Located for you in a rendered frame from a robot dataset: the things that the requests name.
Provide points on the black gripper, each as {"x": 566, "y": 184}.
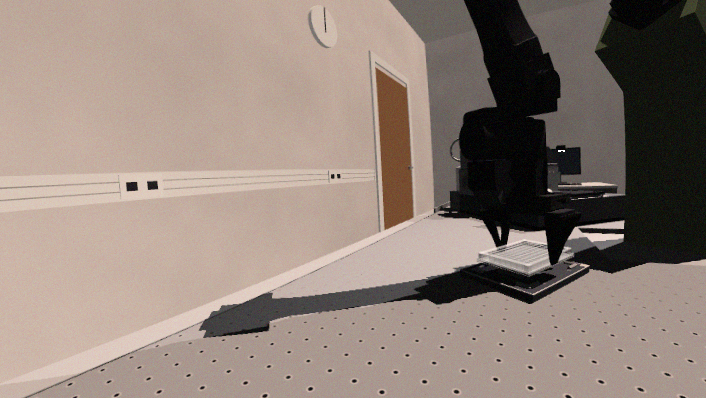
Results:
{"x": 534, "y": 205}

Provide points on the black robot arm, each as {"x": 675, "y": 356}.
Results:
{"x": 493, "y": 133}

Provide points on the white well plate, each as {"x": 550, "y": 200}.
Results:
{"x": 524, "y": 257}

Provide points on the black raised edge strip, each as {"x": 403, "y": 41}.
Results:
{"x": 441, "y": 206}

